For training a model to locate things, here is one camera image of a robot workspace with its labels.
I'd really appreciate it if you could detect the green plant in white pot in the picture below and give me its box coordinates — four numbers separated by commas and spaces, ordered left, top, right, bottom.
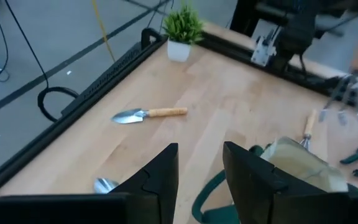
162, 1, 204, 63

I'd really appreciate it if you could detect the yellow hanging cord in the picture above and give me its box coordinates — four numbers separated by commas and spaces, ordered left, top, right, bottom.
91, 0, 117, 62

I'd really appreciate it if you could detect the steel claw rake wooden handle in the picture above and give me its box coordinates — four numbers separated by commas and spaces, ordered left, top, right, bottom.
300, 108, 318, 150

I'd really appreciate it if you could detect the wide steel trowel wooden handle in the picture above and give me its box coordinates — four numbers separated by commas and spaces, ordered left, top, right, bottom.
110, 107, 188, 125

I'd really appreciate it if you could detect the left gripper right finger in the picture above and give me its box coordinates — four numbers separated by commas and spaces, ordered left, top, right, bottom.
222, 141, 358, 224

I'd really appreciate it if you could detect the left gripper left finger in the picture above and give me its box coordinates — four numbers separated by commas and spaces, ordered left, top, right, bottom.
0, 142, 179, 224

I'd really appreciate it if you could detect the beige green gardening tote bag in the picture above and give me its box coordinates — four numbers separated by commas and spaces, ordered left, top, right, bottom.
191, 136, 358, 224

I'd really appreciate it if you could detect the narrow steel trowel wooden handle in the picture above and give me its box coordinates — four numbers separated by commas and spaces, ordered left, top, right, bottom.
93, 177, 120, 194

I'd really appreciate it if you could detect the black aluminium table frame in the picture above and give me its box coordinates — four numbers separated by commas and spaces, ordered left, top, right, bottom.
0, 27, 358, 203

